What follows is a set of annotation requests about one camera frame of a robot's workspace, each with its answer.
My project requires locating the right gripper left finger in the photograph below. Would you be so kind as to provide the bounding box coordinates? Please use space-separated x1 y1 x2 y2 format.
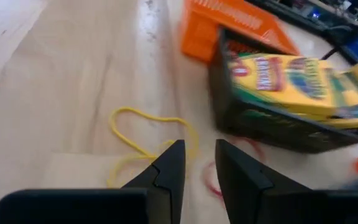
122 139 186 224

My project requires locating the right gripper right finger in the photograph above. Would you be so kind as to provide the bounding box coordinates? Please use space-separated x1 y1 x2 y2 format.
215 139 310 224

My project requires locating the red rubber band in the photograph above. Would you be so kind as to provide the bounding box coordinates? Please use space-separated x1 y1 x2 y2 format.
202 136 267 200

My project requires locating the yellow rubber band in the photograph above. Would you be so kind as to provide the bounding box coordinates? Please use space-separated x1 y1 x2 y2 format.
106 106 200 189

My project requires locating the black slotted plastic basket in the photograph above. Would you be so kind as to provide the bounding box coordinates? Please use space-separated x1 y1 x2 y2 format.
209 27 358 154

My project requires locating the orange slotted plastic basket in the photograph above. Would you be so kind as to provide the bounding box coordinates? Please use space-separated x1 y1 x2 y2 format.
180 0 301 63

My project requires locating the black metal rig frame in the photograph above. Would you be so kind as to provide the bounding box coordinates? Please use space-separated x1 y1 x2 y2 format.
247 0 358 63

